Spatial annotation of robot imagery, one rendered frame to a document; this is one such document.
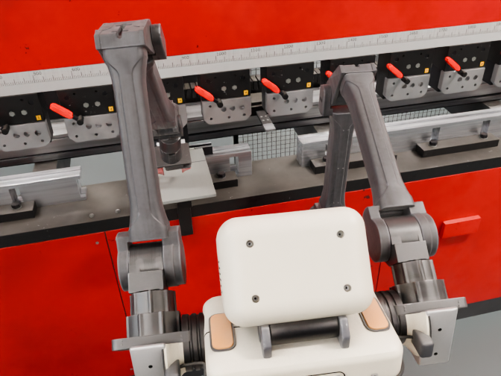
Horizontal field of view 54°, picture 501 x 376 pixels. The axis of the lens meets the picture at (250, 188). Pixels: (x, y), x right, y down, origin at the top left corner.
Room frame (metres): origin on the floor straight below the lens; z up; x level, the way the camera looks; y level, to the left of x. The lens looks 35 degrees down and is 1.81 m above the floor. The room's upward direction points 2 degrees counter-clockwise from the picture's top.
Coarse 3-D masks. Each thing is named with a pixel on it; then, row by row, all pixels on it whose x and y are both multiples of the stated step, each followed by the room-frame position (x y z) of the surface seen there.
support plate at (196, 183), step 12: (192, 156) 1.34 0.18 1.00; (204, 156) 1.34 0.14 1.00; (192, 168) 1.27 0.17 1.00; (204, 168) 1.27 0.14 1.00; (168, 180) 1.21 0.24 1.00; (180, 180) 1.21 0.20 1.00; (192, 180) 1.21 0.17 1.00; (204, 180) 1.20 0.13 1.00; (168, 192) 1.15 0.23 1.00; (180, 192) 1.14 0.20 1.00; (192, 192) 1.14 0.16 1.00; (204, 192) 1.14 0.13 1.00
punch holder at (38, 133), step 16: (16, 96) 1.26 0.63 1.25; (32, 96) 1.27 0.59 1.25; (0, 112) 1.25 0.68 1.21; (16, 112) 1.26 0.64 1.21; (32, 112) 1.27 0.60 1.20; (16, 128) 1.26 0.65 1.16; (32, 128) 1.26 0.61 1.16; (48, 128) 1.29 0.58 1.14; (0, 144) 1.24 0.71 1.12; (16, 144) 1.25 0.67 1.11; (32, 144) 1.26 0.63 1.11
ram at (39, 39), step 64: (0, 0) 1.27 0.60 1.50; (64, 0) 1.30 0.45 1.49; (128, 0) 1.34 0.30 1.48; (192, 0) 1.37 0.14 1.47; (256, 0) 1.41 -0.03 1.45; (320, 0) 1.45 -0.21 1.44; (384, 0) 1.49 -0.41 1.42; (448, 0) 1.53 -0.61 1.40; (0, 64) 1.26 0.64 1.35; (64, 64) 1.30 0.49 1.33; (256, 64) 1.41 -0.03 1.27
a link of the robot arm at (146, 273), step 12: (132, 252) 0.60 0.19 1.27; (144, 252) 0.60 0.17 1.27; (156, 252) 0.60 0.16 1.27; (132, 264) 0.58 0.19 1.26; (144, 264) 0.58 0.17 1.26; (156, 264) 0.58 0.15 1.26; (132, 276) 0.56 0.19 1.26; (144, 276) 0.56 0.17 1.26; (156, 276) 0.56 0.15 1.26; (132, 288) 0.54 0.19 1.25; (144, 288) 0.54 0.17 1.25; (156, 288) 0.54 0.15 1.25
